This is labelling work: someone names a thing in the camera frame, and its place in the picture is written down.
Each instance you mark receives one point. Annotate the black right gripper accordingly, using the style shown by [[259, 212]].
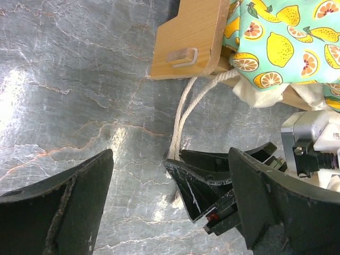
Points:
[[275, 213]]

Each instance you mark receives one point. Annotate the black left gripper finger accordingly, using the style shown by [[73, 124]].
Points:
[[60, 214]]

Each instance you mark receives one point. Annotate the white front rope tie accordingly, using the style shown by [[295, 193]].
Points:
[[180, 116]]

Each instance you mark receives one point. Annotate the wooden pet bed frame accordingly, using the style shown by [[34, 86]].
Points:
[[190, 45]]

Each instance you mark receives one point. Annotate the lemon print cushion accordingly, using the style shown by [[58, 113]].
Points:
[[280, 44]]

